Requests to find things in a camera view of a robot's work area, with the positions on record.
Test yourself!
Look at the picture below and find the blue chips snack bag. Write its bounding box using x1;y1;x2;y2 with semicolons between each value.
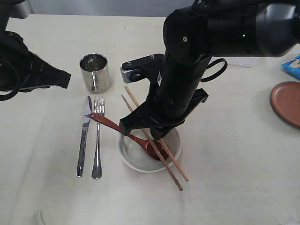
281;55;300;80

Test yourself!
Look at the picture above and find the silver metal cup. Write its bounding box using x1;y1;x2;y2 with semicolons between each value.
79;53;112;93

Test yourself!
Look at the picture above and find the white perforated plastic basket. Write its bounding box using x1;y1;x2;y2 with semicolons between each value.
225;57;258;68

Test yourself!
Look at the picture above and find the brown round plate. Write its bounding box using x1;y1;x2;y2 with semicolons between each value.
270;81;300;128

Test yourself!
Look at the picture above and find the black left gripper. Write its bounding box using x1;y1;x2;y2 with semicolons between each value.
0;31;71;90

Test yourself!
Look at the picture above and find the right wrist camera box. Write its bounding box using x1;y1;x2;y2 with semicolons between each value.
120;53;164;83

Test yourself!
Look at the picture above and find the brown wooden spoon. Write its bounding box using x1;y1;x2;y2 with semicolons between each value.
90;112;160;161

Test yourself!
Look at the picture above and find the silver table knife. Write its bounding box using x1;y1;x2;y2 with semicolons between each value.
76;96;92;178

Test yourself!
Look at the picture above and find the speckled white bowl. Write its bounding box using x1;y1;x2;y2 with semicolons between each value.
118;128;182;173

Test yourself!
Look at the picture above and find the silver metal fork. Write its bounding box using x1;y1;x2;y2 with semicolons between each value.
91;96;105;180

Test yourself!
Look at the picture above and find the grey backdrop curtain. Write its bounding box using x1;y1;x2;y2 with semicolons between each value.
29;0;193;17

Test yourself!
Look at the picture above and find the wooden chopstick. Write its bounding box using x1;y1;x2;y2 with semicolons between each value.
120;94;184;191
124;85;189;182

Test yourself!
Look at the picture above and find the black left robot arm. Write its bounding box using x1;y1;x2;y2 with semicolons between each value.
0;0;71;92

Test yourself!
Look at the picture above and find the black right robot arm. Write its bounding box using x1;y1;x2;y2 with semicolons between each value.
119;0;300;140

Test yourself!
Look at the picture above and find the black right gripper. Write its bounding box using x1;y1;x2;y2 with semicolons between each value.
119;56;209;140

